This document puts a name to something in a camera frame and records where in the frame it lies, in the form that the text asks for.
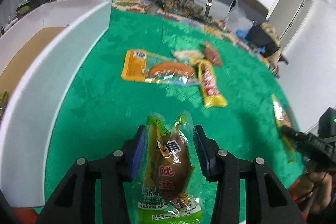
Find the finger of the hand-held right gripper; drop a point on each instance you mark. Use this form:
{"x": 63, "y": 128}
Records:
{"x": 307, "y": 142}

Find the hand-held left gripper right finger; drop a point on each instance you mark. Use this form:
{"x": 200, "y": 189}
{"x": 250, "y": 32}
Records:
{"x": 202, "y": 153}

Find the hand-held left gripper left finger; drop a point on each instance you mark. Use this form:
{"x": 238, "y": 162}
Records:
{"x": 139, "y": 150}

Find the green brown snack packet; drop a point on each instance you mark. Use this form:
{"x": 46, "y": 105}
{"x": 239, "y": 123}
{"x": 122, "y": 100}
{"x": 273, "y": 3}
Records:
{"x": 168, "y": 166}

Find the brown snack packet yellow edge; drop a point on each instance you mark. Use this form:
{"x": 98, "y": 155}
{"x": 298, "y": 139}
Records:
{"x": 279, "y": 113}

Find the yellow red snack packet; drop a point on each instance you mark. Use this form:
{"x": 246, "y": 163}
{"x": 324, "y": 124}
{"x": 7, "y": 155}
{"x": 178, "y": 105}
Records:
{"x": 210, "y": 82}

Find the orange sausage snack packet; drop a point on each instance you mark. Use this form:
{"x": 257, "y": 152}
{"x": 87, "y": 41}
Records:
{"x": 157, "y": 69}

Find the white box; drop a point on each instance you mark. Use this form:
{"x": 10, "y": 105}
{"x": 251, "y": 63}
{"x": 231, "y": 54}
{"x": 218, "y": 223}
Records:
{"x": 65, "y": 37}

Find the clear yellow-edged snack packet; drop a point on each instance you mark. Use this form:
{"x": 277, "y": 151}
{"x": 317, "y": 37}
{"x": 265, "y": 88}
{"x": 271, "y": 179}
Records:
{"x": 3, "y": 102}

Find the person's right hand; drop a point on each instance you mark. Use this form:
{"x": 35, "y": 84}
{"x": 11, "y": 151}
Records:
{"x": 319, "y": 192}

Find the green mat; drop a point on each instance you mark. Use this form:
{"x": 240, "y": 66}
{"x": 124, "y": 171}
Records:
{"x": 105, "y": 108}

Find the black bag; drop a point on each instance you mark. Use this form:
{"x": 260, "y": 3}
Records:
{"x": 262, "y": 39}

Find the white door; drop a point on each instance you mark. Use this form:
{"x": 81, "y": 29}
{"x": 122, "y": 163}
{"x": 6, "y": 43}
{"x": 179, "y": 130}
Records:
{"x": 291, "y": 6}

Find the blue cloth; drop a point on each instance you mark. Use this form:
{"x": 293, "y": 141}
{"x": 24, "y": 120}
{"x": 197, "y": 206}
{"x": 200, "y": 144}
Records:
{"x": 241, "y": 33}

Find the white plastic bag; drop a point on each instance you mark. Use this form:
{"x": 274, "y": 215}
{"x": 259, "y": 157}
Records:
{"x": 237, "y": 15}

